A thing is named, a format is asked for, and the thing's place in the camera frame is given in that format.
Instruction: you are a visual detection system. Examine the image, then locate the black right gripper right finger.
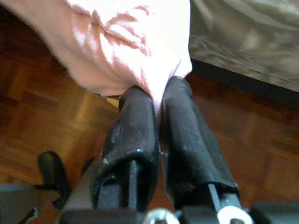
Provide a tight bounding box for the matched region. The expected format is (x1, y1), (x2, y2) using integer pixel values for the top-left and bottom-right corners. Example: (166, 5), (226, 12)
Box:
(159, 76), (241, 210)

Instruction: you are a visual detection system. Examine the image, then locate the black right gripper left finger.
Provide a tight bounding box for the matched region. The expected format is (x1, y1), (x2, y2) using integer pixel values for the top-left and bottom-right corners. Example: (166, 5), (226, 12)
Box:
(92, 86), (160, 210)

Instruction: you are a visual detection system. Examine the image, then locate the pink cartoon print blanket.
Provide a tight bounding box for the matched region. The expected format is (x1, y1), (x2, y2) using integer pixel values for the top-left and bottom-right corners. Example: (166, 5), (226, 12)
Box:
(0, 0), (193, 110)

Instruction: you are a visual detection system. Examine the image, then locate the dark bed base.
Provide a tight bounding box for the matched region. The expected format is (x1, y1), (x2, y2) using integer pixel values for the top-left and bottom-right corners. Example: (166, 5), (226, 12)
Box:
(190, 59), (299, 109)

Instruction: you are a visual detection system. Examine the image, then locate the beige floral bedspread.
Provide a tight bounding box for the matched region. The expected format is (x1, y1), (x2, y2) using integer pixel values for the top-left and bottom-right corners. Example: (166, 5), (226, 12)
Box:
(189, 0), (299, 93)

